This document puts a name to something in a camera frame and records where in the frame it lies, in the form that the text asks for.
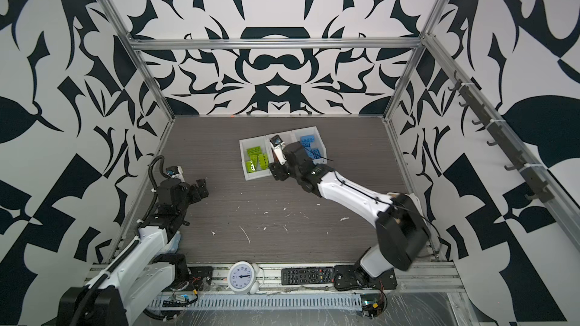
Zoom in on blue lego brick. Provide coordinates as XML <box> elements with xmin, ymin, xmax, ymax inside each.
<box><xmin>306</xmin><ymin>147</ymin><xmax>323</xmax><ymax>160</ymax></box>

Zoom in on blue lego brick studs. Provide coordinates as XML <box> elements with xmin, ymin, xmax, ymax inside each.
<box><xmin>300</xmin><ymin>134</ymin><xmax>316</xmax><ymax>147</ymax></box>

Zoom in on green slanted lego brick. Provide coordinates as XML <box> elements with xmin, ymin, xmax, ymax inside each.
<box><xmin>258</xmin><ymin>153</ymin><xmax>269</xmax><ymax>171</ymax></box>

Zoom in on large green lego plate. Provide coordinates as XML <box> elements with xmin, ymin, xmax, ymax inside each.
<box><xmin>246</xmin><ymin>146</ymin><xmax>262</xmax><ymax>156</ymax></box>

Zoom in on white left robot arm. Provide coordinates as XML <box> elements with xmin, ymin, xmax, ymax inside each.
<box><xmin>56</xmin><ymin>177</ymin><xmax>208</xmax><ymax>325</ymax></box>

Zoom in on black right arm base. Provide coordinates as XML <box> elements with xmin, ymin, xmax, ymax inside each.
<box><xmin>334</xmin><ymin>264</ymin><xmax>398</xmax><ymax>291</ymax></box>

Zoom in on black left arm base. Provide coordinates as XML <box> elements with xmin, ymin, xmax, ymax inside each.
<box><xmin>184</xmin><ymin>266</ymin><xmax>214</xmax><ymax>292</ymax></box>

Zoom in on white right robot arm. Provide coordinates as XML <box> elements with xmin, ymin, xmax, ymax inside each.
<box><xmin>269</xmin><ymin>135</ymin><xmax>430</xmax><ymax>279</ymax></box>

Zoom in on white right storage bin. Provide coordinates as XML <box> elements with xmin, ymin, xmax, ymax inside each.
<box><xmin>291</xmin><ymin>126</ymin><xmax>328</xmax><ymax>165</ymax></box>

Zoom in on white middle storage bin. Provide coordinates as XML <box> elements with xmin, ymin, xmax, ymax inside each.
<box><xmin>266</xmin><ymin>131</ymin><xmax>297</xmax><ymax>162</ymax></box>

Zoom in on white analog clock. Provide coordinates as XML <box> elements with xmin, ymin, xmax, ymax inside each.
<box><xmin>227</xmin><ymin>261</ymin><xmax>256</xmax><ymax>294</ymax></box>

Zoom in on electronics board left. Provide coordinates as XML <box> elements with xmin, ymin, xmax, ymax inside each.
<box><xmin>162</xmin><ymin>291</ymin><xmax>199</xmax><ymax>308</ymax></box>

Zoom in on electronics board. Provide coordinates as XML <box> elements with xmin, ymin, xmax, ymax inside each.
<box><xmin>361</xmin><ymin>293</ymin><xmax>388</xmax><ymax>318</ymax></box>
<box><xmin>162</xmin><ymin>291</ymin><xmax>199</xmax><ymax>308</ymax></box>

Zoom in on black remote control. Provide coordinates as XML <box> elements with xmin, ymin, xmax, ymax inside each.
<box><xmin>281</xmin><ymin>267</ymin><xmax>335</xmax><ymax>285</ymax></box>

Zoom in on electronics board right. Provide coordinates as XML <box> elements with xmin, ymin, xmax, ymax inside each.
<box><xmin>361</xmin><ymin>293</ymin><xmax>388</xmax><ymax>318</ymax></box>

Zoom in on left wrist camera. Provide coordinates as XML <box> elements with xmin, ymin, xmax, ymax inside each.
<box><xmin>165</xmin><ymin>166</ymin><xmax>185</xmax><ymax>183</ymax></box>

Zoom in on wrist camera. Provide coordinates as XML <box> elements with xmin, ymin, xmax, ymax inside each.
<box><xmin>165</xmin><ymin>166</ymin><xmax>185</xmax><ymax>183</ymax></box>
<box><xmin>270</xmin><ymin>134</ymin><xmax>286</xmax><ymax>165</ymax></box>

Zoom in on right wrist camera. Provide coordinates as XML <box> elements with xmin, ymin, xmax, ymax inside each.
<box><xmin>270</xmin><ymin>134</ymin><xmax>286</xmax><ymax>165</ymax></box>

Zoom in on white perforated cable tray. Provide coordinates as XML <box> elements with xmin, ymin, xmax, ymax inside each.
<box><xmin>148</xmin><ymin>293</ymin><xmax>363</xmax><ymax>312</ymax></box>

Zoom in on aluminium frame crossbar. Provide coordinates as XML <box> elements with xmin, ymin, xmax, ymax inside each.
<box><xmin>129</xmin><ymin>37</ymin><xmax>421</xmax><ymax>51</ymax></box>

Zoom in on black hook rail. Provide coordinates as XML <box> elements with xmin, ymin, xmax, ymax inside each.
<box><xmin>451</xmin><ymin>78</ymin><xmax>555</xmax><ymax>204</ymax></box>

